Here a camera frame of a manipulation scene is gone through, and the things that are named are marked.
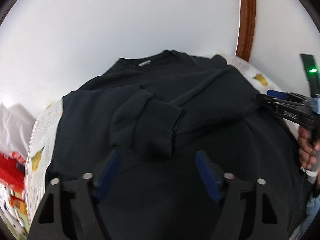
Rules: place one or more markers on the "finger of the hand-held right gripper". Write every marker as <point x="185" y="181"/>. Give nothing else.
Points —
<point x="277" y="94"/>
<point x="266" y="100"/>

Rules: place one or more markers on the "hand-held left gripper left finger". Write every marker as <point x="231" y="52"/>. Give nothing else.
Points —
<point x="110" y="172"/>

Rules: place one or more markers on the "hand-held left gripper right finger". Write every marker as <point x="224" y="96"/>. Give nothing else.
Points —
<point x="206" y="172"/>

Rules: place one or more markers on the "black sweatshirt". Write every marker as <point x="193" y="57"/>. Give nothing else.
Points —
<point x="150" y="85"/>

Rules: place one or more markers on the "person's right hand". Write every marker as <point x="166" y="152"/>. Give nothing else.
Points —
<point x="306" y="152"/>

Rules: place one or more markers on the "fruit print tablecloth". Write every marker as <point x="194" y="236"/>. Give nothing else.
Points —
<point x="37" y="140"/>

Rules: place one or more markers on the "red box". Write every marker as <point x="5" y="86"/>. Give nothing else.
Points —
<point x="11" y="170"/>

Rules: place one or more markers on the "white plastic bag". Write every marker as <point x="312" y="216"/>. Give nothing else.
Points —
<point x="13" y="127"/>

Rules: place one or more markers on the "brown wooden door frame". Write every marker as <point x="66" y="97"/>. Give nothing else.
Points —
<point x="246" y="17"/>

